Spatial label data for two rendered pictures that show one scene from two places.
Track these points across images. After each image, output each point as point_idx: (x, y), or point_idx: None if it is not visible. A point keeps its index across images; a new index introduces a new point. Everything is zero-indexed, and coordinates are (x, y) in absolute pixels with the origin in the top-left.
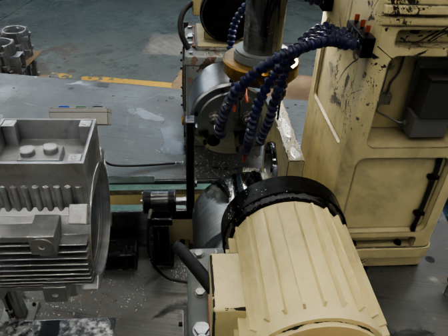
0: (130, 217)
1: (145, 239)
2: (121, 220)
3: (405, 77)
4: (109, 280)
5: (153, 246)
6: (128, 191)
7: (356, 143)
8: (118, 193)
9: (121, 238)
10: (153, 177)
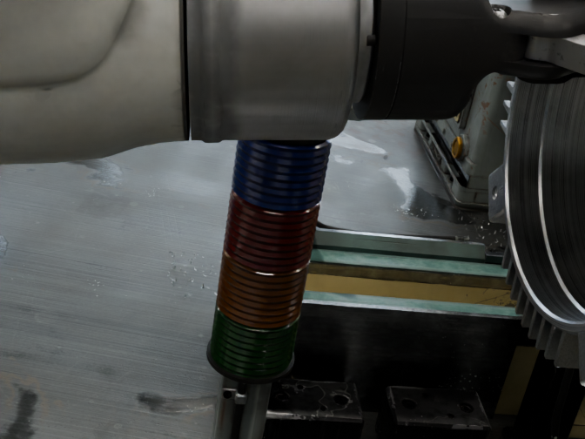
0: (467, 330)
1: (480, 395)
2: (443, 337)
3: None
4: None
5: (490, 417)
6: (430, 273)
7: None
8: (405, 275)
9: (423, 388)
10: (483, 247)
